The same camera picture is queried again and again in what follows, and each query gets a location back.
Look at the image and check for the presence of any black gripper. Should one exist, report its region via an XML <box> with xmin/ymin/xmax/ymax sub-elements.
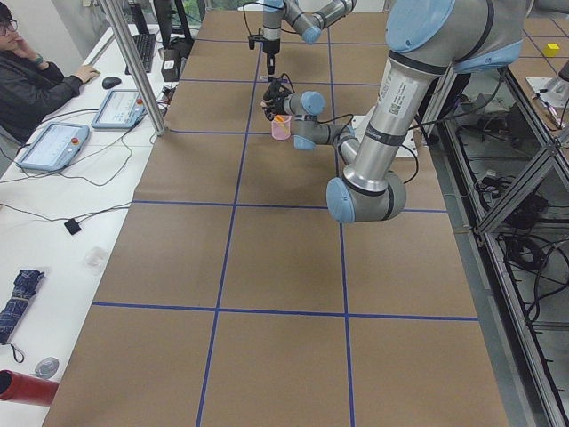
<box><xmin>264</xmin><ymin>38</ymin><xmax>280</xmax><ymax>74</ymax></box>
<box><xmin>260</xmin><ymin>96</ymin><xmax>288</xmax><ymax>121</ymax></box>

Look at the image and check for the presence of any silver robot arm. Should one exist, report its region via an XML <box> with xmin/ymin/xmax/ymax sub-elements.
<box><xmin>262</xmin><ymin>1</ymin><xmax>533</xmax><ymax>223</ymax></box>
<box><xmin>249</xmin><ymin>0</ymin><xmax>357</xmax><ymax>80</ymax></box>

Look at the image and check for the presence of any black monitor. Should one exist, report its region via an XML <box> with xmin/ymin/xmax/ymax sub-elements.
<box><xmin>153</xmin><ymin>0</ymin><xmax>194</xmax><ymax>49</ymax></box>

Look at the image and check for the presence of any black cardboard box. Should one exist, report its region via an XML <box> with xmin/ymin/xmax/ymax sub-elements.
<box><xmin>161</xmin><ymin>49</ymin><xmax>181</xmax><ymax>82</ymax></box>

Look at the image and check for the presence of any black keyboard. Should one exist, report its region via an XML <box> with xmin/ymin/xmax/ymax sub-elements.
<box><xmin>132</xmin><ymin>33</ymin><xmax>156</xmax><ymax>74</ymax></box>

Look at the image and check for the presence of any far teach pendant tablet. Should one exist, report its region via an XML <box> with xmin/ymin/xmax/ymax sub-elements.
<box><xmin>92</xmin><ymin>89</ymin><xmax>146</xmax><ymax>131</ymax></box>

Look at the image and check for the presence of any teach pendant tablet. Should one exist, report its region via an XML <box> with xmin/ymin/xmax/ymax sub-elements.
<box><xmin>92</xmin><ymin>89</ymin><xmax>146</xmax><ymax>131</ymax></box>
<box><xmin>16</xmin><ymin>122</ymin><xmax>91</xmax><ymax>172</ymax></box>

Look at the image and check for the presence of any black computer mouse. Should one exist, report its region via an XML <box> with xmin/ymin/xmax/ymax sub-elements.
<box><xmin>101</xmin><ymin>77</ymin><xmax>122</xmax><ymax>90</ymax></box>

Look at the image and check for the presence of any brown paper table cover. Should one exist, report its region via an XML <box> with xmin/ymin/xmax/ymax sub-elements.
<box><xmin>45</xmin><ymin>11</ymin><xmax>508</xmax><ymax>426</ymax></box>

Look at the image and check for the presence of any near teach pendant tablet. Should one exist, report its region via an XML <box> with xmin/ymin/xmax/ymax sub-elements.
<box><xmin>16</xmin><ymin>122</ymin><xmax>91</xmax><ymax>172</ymax></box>

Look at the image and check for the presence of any small black usb hub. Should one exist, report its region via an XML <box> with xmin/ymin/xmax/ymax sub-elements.
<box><xmin>64</xmin><ymin>218</ymin><xmax>82</xmax><ymax>236</ymax></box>

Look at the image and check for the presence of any clear plastic lid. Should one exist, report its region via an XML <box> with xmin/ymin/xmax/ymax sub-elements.
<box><xmin>82</xmin><ymin>246</ymin><xmax>108</xmax><ymax>275</ymax></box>

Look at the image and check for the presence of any seated person in black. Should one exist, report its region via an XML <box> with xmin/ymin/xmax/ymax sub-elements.
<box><xmin>1</xmin><ymin>4</ymin><xmax>100</xmax><ymax>145</ymax></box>

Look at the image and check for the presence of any dark blue folded umbrella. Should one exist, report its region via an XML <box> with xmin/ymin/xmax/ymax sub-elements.
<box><xmin>1</xmin><ymin>270</ymin><xmax>44</xmax><ymax>345</ymax></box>

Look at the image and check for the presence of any red water bottle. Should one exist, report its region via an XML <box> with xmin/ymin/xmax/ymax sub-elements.
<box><xmin>1</xmin><ymin>370</ymin><xmax>60</xmax><ymax>407</ymax></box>

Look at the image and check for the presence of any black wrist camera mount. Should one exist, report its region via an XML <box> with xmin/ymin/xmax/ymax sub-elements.
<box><xmin>263</xmin><ymin>77</ymin><xmax>292</xmax><ymax>101</ymax></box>
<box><xmin>247</xmin><ymin>31</ymin><xmax>265</xmax><ymax>50</ymax></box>

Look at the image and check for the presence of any black camera cable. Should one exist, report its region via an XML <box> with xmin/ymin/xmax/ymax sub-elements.
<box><xmin>279</xmin><ymin>72</ymin><xmax>357</xmax><ymax>130</ymax></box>
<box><xmin>241</xmin><ymin>2</ymin><xmax>266</xmax><ymax>38</ymax></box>

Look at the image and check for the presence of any electronics board with wires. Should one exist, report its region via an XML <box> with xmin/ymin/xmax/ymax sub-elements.
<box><xmin>159</xmin><ymin>85</ymin><xmax>175</xmax><ymax>105</ymax></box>

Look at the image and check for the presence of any aluminium frame post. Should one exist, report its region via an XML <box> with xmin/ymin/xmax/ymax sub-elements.
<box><xmin>100</xmin><ymin>0</ymin><xmax>166</xmax><ymax>136</ymax></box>

